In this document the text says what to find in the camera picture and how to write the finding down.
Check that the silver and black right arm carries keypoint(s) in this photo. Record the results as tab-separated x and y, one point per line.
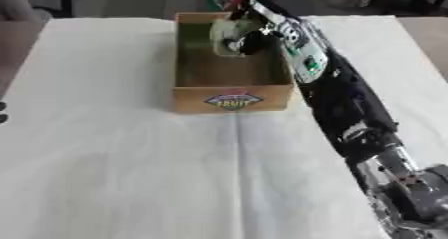
344	93

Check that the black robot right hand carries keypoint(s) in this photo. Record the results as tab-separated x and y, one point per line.
252	43

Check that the tan cardboard box green inside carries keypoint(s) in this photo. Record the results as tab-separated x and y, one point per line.
231	99

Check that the pale green soft block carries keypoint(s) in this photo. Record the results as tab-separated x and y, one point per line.
224	29

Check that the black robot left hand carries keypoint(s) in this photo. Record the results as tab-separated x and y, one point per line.
3	117

